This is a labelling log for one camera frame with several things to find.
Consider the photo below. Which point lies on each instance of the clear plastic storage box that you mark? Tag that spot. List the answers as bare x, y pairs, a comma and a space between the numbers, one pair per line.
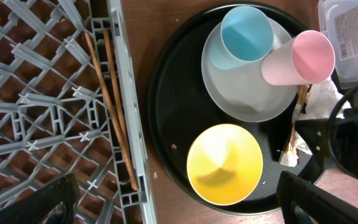
338, 21

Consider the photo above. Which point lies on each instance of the yellow plastic bowl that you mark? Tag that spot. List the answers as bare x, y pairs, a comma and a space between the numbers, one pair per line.
224, 164

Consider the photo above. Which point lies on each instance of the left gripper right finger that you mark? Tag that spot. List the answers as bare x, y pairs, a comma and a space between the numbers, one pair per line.
303, 202

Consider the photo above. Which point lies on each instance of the blue plastic cup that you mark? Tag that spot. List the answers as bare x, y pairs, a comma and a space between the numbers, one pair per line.
245, 35

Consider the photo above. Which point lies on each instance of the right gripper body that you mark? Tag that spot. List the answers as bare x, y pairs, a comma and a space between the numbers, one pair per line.
334, 140

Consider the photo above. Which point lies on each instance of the white napkin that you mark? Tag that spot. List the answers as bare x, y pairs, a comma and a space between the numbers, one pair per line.
322, 98

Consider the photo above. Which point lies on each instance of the round black tray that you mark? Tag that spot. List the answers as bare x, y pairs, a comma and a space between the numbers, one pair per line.
179, 109

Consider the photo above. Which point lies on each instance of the pink plastic cup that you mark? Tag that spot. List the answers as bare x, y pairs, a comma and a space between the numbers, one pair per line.
308, 58

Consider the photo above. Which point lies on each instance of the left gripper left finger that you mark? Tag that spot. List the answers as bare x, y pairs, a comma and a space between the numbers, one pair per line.
54, 203

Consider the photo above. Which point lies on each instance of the grey dishwasher rack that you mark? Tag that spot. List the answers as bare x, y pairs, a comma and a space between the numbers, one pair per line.
53, 116

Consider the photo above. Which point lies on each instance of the grey round plate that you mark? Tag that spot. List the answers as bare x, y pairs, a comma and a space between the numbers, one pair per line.
242, 92

